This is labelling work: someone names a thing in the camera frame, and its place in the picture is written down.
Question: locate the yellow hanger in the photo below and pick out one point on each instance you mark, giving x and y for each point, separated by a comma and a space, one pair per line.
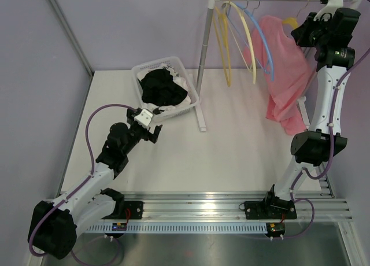
293, 21
221, 31

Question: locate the yellow hanger back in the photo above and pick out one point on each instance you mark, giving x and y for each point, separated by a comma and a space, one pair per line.
293, 21

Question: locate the green and white t shirt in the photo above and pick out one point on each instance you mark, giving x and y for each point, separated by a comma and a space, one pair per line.
143, 72

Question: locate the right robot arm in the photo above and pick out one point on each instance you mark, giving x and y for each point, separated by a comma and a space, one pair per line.
329, 34

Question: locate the yellow hanger front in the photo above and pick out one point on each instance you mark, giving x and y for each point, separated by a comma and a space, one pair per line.
221, 31

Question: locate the white slotted cable duct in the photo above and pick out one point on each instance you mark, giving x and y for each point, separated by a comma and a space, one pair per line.
178, 228

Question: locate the white printed t shirt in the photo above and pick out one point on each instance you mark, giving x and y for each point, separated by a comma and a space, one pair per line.
161, 109

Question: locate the pink t shirt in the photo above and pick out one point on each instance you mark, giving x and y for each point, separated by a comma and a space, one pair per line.
291, 76

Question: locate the cream plastic hanger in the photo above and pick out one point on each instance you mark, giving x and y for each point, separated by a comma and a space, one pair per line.
253, 69

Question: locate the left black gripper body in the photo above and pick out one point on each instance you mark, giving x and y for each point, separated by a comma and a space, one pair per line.
137, 132

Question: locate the aluminium mounting rail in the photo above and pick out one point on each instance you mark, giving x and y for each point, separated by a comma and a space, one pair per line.
225, 206

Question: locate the light blue hanger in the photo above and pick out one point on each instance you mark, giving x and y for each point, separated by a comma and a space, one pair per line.
269, 67

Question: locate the white plastic basket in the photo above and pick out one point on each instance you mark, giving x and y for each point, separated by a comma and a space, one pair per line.
179, 67

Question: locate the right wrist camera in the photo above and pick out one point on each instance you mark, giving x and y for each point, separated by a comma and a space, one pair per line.
328, 11

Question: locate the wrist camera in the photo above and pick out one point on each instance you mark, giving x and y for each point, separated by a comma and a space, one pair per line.
144, 118
328, 11

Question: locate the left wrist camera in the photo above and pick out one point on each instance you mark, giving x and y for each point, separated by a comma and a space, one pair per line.
144, 118

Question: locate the black t shirt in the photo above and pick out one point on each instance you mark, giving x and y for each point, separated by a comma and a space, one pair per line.
159, 88

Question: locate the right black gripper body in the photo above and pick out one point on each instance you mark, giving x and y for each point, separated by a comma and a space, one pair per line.
312, 32

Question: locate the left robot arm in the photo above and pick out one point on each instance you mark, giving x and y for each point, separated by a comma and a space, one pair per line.
56, 225

